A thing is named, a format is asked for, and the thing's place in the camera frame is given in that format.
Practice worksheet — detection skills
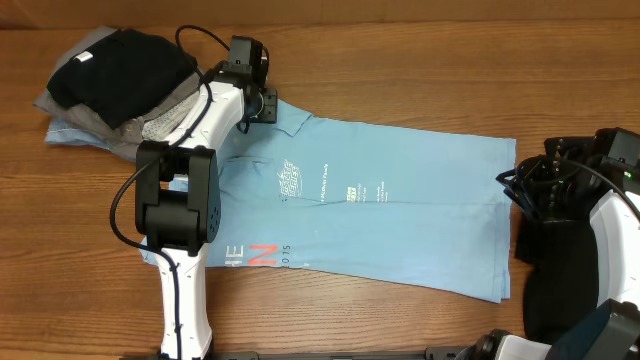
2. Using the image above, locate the folded blue denim garment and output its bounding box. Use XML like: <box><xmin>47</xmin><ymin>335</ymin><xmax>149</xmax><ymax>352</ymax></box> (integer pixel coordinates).
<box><xmin>44</xmin><ymin>118</ymin><xmax>139</xmax><ymax>161</ymax></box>

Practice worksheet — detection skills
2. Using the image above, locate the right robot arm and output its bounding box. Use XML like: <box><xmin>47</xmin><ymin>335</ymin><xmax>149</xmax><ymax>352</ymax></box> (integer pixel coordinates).
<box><xmin>444</xmin><ymin>128</ymin><xmax>639</xmax><ymax>360</ymax></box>

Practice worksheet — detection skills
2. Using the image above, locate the folded grey garment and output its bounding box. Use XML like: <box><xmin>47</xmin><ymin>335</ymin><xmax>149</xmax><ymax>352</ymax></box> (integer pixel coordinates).
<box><xmin>33</xmin><ymin>26</ymin><xmax>217</xmax><ymax>160</ymax></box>

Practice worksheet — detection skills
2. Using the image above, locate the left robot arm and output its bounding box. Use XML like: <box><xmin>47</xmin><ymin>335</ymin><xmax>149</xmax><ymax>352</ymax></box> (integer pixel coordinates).
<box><xmin>135</xmin><ymin>36</ymin><xmax>277</xmax><ymax>359</ymax></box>

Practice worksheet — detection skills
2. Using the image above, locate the folded black garment on stack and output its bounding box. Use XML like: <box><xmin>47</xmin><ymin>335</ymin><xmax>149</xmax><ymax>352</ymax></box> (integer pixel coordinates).
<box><xmin>47</xmin><ymin>29</ymin><xmax>197</xmax><ymax>130</ymax></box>

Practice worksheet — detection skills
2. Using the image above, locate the light blue printed t-shirt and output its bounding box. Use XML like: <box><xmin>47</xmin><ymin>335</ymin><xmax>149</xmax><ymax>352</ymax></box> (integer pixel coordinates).
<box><xmin>139</xmin><ymin>98</ymin><xmax>517</xmax><ymax>305</ymax></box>

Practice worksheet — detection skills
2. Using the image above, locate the black garment at right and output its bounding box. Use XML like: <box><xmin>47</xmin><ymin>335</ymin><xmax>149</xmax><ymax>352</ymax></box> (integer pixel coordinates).
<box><xmin>514</xmin><ymin>135</ymin><xmax>631</xmax><ymax>346</ymax></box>

